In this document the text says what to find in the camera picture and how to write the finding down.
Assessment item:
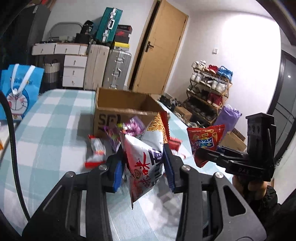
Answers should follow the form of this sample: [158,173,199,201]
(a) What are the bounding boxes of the white red snack bag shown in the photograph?
[121,111,170,203]

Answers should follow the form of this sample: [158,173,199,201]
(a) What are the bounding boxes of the purple green snack bag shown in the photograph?
[104,116,145,152]

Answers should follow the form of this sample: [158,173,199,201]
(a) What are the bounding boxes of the right hand holding gripper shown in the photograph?
[232,175,268,200]

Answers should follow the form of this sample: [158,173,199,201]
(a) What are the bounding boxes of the small cardboard box on floor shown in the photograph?
[174,106,192,123]

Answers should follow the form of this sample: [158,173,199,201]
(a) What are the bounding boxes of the small red white snack packet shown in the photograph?
[84,135,106,169]

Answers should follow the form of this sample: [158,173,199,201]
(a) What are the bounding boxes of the wooden shoe rack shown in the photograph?
[184,60,233,127]

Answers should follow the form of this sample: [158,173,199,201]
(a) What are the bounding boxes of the checkered teal tablecloth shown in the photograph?
[0,89,234,241]

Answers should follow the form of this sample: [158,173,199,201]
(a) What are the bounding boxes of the brown cardboard SF box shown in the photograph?
[93,88,163,138]

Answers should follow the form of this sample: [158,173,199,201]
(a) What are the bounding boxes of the wooden door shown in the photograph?
[128,1,189,94]

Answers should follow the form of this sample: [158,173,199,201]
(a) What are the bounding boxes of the blue Doraemon tote bag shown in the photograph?
[1,64,44,121]

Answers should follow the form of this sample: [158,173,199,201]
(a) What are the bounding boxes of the silver suitcase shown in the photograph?
[102,49,132,90]

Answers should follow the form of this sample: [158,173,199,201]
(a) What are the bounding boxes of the woven laundry basket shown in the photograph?
[42,59,60,91]

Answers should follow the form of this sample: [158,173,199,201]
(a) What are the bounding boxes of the stacked shoe boxes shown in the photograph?
[111,25,132,52]

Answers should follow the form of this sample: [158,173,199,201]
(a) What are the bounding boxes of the beige suitcase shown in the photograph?
[83,45,110,90]

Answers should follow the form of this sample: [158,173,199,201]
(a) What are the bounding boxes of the white drawer desk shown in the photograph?
[32,43,88,88]

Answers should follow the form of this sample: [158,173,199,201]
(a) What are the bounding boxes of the teal suitcase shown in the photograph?
[95,8,123,44]

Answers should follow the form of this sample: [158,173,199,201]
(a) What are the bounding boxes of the black cable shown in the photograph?
[0,90,31,222]

